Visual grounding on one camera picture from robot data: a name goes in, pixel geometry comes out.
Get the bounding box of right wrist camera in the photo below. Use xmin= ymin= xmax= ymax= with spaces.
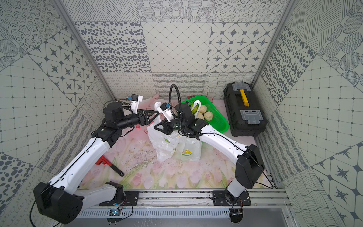
xmin=157 ymin=103 xmax=174 ymax=123

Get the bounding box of white pear centre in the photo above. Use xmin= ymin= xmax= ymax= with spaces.
xmin=197 ymin=113 xmax=205 ymax=120

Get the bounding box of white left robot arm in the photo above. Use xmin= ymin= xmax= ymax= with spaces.
xmin=34 ymin=102 xmax=170 ymax=224

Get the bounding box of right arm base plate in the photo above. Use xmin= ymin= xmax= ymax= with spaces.
xmin=211 ymin=190 xmax=251 ymax=206

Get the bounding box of white pear top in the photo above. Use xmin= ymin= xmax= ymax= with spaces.
xmin=199 ymin=105 xmax=207 ymax=114

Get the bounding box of green pear top back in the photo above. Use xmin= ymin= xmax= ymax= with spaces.
xmin=192 ymin=105 xmax=199 ymax=114

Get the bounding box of green plastic basket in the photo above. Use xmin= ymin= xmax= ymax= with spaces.
xmin=183 ymin=96 xmax=229 ymax=133

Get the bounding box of black plastic toolbox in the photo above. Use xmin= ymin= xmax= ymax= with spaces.
xmin=223 ymin=82 xmax=268 ymax=137

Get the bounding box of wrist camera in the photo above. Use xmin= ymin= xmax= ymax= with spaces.
xmin=157 ymin=103 xmax=174 ymax=123
xmin=128 ymin=94 xmax=143 ymax=114

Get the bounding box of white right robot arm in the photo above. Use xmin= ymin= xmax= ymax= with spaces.
xmin=154 ymin=103 xmax=265 ymax=200

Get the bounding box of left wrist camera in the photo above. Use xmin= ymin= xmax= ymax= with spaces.
xmin=128 ymin=94 xmax=143 ymax=114

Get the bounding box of pink patterned plastic bag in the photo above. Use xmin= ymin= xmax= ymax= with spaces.
xmin=119 ymin=94 xmax=160 ymax=137

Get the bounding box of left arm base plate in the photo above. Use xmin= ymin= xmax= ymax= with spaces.
xmin=99 ymin=191 xmax=140 ymax=207

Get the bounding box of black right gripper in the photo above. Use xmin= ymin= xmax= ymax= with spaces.
xmin=153 ymin=117 xmax=187 ymax=136

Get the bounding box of red handled tool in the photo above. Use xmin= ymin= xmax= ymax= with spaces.
xmin=95 ymin=156 xmax=125 ymax=177

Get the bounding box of floral pink table mat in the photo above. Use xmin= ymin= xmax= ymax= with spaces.
xmin=79 ymin=99 xmax=271 ymax=190

